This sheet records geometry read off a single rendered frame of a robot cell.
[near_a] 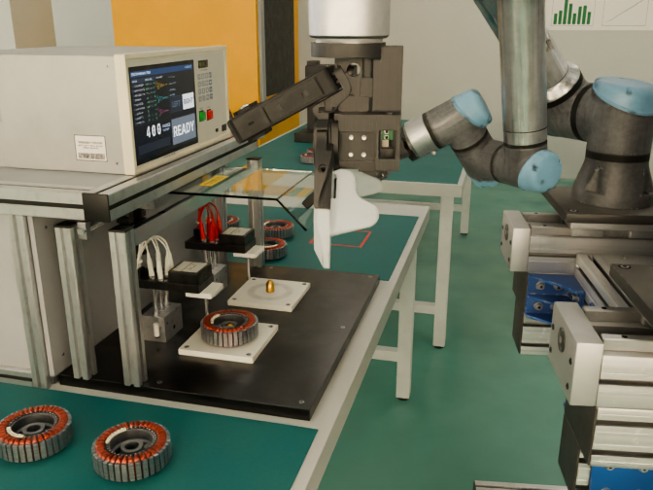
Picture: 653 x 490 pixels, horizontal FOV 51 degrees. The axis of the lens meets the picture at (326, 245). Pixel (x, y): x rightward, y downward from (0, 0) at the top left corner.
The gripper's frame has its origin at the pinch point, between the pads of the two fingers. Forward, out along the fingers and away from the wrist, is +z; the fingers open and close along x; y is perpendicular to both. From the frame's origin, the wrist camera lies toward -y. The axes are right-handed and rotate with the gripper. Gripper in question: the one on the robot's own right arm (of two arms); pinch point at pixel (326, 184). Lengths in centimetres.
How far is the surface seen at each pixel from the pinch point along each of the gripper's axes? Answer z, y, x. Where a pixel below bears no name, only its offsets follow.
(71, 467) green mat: 35, 61, 15
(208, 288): 24.5, 20.4, 5.5
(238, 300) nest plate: 30.4, 3.2, 13.5
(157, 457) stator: 22, 59, 19
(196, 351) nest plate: 29.2, 27.7, 14.2
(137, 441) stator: 26, 56, 16
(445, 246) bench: 17, -140, 57
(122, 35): 196, -326, -138
